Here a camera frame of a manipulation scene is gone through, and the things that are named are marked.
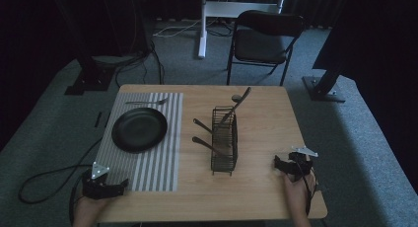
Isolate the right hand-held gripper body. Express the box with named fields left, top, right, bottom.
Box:
left=287, top=145, right=319, bottom=183

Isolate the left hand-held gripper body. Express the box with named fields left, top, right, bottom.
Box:
left=81, top=161, right=115, bottom=200

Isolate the person's left hand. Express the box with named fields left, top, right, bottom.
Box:
left=73, top=195, right=111, bottom=222

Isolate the person's right hand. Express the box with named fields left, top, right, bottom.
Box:
left=284, top=172, right=317, bottom=215

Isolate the grey striped placemat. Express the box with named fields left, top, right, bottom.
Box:
left=94, top=92, right=184, bottom=192

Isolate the black round plate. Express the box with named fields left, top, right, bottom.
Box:
left=110, top=107, right=169, bottom=154

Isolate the silver fork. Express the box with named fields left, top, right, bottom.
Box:
left=124, top=98, right=170, bottom=107

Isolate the black folding chair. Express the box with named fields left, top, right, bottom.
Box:
left=226, top=9, right=306, bottom=87

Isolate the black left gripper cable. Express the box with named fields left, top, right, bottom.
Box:
left=67, top=177, right=87, bottom=227

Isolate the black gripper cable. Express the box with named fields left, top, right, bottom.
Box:
left=294, top=159, right=319, bottom=217
left=67, top=177, right=87, bottom=227

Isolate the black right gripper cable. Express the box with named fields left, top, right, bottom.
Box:
left=294, top=159, right=319, bottom=217

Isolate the long black floor cable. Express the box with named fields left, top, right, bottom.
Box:
left=18, top=136, right=104, bottom=205

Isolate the black wire cutlery caddy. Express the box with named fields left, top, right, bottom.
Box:
left=210, top=106, right=240, bottom=177

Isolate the long dark-handled utensil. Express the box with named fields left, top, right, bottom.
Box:
left=217, top=86, right=252, bottom=126

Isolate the black stand with base plate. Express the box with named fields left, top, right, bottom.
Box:
left=301, top=60, right=347, bottom=104
left=48, top=0, right=116, bottom=97

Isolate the bundle of black floor cables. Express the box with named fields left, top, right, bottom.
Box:
left=113, top=38, right=166, bottom=89

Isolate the white floor cable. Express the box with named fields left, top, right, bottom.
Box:
left=152, top=19, right=202, bottom=38

